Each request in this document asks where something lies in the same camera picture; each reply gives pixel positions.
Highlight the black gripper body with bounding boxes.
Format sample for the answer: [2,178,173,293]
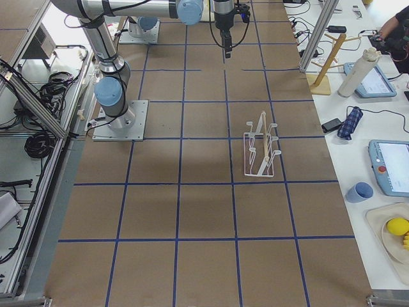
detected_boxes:
[213,0,250,40]

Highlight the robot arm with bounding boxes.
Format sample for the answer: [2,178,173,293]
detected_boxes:
[52,1,203,123]
[128,17,159,38]

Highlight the blue cup on desk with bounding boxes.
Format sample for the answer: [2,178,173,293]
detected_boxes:
[346,182,373,203]

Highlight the wooden stand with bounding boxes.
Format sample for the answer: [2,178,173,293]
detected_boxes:
[306,33,360,95]

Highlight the black power adapter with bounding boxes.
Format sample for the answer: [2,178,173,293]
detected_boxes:
[321,118,343,134]

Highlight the white cylinder bottle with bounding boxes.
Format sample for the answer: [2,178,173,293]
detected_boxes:
[337,47,382,97]

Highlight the blue plaid folded umbrella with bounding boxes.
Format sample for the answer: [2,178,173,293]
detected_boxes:
[337,107,363,141]

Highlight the yellow toy lemon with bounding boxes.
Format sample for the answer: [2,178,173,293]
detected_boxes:
[386,217,409,236]

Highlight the cream tray on desk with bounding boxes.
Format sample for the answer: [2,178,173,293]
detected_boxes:
[366,203,408,285]

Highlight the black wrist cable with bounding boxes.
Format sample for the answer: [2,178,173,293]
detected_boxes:
[209,0,251,49]

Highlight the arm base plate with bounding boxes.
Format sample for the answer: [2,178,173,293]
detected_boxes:
[119,19,160,45]
[92,100,148,141]

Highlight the aluminium frame post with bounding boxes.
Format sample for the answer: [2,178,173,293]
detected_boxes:
[299,0,339,73]

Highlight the white wire cup rack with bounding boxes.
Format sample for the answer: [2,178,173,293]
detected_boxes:
[243,111,281,178]

